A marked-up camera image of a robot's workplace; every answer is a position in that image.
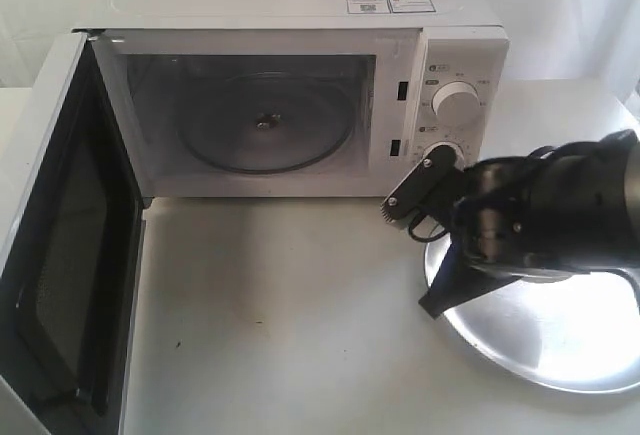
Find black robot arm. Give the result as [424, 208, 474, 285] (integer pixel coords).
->
[381, 130, 639, 317]

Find white microwave oven body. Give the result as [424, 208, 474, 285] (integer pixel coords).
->
[77, 0, 509, 198]

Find lower white control knob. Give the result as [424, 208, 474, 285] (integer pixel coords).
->
[422, 141, 466, 170]

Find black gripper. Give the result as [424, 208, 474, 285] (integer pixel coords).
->
[381, 144, 605, 319]

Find white microwave door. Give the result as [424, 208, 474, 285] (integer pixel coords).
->
[1, 32, 144, 434]

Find upper white control knob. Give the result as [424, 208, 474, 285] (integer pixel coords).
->
[432, 81, 481, 126]

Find glass microwave turntable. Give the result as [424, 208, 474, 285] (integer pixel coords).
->
[177, 72, 356, 175]

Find round stainless steel tray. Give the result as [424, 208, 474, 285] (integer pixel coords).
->
[422, 228, 640, 397]

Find blue white label sticker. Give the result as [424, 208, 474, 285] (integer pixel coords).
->
[346, 0, 436, 14]

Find white control knob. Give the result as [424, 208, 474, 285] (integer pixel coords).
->
[422, 141, 466, 170]
[432, 81, 481, 126]

